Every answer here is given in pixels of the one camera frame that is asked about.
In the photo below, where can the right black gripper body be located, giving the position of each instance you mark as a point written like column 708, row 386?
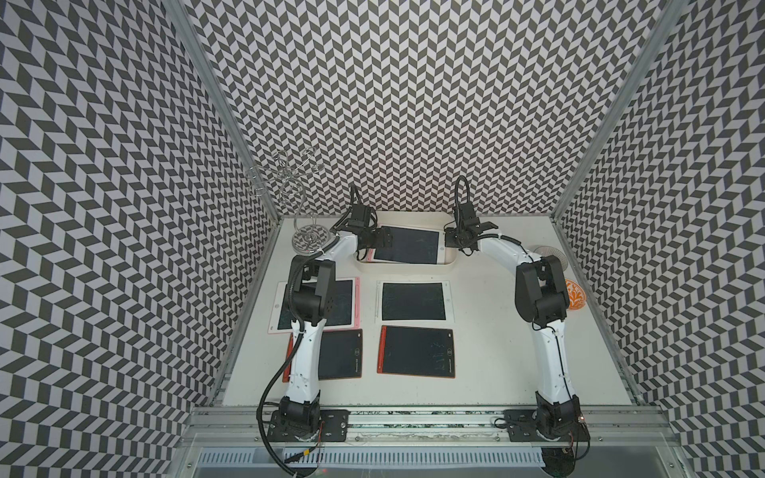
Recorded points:
column 454, row 236

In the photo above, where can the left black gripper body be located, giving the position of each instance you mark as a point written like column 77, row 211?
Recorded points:
column 375, row 238

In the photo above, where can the pink edged writing tablet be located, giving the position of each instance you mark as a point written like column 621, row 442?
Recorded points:
column 343, row 316

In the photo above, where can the white framed writing tablet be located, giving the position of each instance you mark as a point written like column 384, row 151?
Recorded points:
column 414, row 302

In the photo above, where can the red framed writing tablet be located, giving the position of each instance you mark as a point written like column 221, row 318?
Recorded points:
column 341, row 355

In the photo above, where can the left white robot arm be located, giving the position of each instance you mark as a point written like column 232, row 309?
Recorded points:
column 311, row 290

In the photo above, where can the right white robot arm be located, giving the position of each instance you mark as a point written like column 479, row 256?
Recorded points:
column 542, row 300

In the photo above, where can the cream storage box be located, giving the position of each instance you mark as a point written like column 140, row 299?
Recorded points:
column 418, row 220

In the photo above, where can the clear glass bowl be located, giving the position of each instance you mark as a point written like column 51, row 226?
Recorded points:
column 544, row 251

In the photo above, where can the orange patterned bowl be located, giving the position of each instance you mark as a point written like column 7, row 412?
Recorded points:
column 577, row 295

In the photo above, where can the silver wire stand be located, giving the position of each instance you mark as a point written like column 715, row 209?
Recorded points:
column 291, row 173

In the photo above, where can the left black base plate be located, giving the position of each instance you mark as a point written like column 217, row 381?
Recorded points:
column 331, row 425

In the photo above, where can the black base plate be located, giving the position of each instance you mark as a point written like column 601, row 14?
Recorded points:
column 331, row 425
column 526, row 425

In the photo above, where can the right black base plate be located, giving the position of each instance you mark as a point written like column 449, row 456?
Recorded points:
column 526, row 425

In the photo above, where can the aluminium front rail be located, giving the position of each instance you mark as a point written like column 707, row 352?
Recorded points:
column 422, row 425

